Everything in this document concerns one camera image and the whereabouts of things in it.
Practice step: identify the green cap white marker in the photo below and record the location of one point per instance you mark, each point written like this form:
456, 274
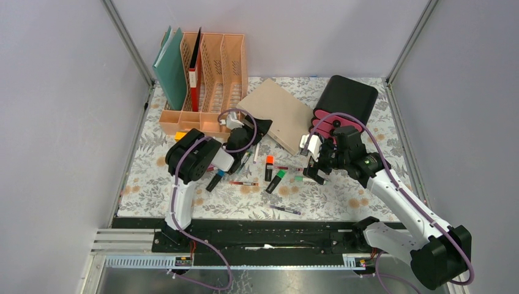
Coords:
301, 178

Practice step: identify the white purple marker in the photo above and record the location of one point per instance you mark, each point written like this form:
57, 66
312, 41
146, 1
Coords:
255, 158

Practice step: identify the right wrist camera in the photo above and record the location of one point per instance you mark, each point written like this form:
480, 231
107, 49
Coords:
310, 145

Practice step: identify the black pink drawer box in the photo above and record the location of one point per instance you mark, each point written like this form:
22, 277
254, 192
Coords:
343, 95

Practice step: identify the orange plastic file organizer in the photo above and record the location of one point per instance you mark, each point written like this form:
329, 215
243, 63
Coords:
223, 83

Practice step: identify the dark red pen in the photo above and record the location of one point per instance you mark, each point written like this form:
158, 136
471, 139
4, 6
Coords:
296, 169

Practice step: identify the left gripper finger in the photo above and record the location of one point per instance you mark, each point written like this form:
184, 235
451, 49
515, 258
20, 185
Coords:
259, 135
260, 124

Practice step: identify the purple pen near front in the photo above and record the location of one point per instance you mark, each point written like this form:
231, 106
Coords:
287, 210

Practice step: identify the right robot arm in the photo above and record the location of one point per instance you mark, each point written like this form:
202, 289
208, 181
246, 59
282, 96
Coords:
436, 251

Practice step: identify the beige kraft notebook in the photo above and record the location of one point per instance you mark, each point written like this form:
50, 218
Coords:
290, 117

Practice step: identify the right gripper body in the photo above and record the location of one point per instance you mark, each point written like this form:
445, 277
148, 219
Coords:
339, 158

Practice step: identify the yellow block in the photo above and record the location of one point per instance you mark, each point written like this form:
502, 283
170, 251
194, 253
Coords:
179, 135

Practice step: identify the red binder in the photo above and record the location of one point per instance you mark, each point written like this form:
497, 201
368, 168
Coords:
194, 73

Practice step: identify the blue cap black highlighter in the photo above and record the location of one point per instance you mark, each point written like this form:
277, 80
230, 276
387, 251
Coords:
215, 180

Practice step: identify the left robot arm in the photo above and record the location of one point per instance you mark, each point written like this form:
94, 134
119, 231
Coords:
190, 157

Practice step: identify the teal folder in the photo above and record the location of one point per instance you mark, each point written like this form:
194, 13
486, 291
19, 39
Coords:
169, 69

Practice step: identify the green cap black highlighter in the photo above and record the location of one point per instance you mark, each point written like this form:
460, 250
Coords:
275, 181

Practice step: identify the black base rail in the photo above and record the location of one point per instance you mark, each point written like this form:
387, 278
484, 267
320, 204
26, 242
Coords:
255, 242

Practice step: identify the orange cap black highlighter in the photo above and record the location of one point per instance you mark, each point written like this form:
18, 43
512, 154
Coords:
269, 168

